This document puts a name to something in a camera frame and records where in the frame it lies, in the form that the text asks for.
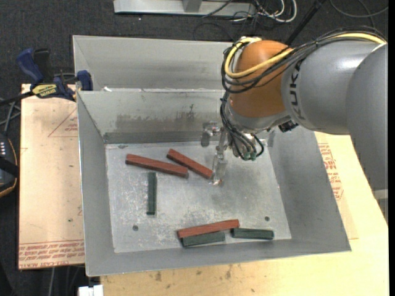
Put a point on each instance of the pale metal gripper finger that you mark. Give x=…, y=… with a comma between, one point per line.
x=219, y=169
x=207, y=138

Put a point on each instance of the red-brown flat block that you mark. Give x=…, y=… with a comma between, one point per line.
x=208, y=228
x=189, y=164
x=155, y=165

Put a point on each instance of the grey metal bin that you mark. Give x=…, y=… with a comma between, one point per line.
x=197, y=196

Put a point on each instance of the dark green flat block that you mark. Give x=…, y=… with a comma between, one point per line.
x=152, y=193
x=253, y=233
x=203, y=240

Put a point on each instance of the brown cardboard board, red print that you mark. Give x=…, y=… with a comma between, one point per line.
x=49, y=180

